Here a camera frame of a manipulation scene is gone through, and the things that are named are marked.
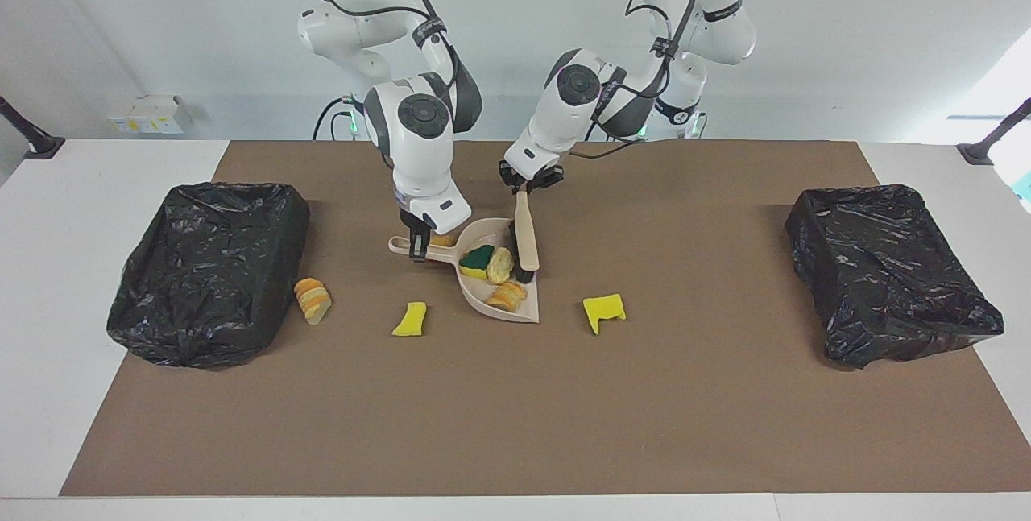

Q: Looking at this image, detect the pale crumbly cracker piece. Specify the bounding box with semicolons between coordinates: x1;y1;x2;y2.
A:
487;246;516;285

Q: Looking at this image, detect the notched yellow sponge piece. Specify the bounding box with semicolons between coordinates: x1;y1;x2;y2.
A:
582;293;627;336

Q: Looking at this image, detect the black bag lined bin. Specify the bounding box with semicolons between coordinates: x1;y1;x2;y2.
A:
106;180;312;369
785;184;1005;370

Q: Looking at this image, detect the beige brush with black bristles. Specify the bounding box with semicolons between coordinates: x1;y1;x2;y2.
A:
507;189;542;274

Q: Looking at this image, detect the orange striped bread piece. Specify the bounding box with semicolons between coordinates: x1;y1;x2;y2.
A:
485;280;529;313
293;277;333;326

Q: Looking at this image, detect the white wall socket box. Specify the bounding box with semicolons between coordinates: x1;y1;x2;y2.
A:
105;94;195;136

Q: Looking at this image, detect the black clamp stand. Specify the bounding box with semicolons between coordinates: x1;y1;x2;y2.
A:
0;94;67;160
956;97;1031;167

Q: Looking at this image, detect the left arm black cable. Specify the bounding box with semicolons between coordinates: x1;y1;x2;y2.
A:
568;0;702;161

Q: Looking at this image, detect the green and yellow sponge piece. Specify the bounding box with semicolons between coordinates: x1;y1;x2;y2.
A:
459;244;495;282

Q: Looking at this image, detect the brown table mat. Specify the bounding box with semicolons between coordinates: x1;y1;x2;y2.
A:
60;140;1031;498

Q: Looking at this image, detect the black base cable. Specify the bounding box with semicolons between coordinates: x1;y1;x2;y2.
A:
313;97;357;141

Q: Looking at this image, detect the beige plastic dustpan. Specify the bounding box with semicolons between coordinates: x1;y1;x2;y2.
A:
387;217;541;325

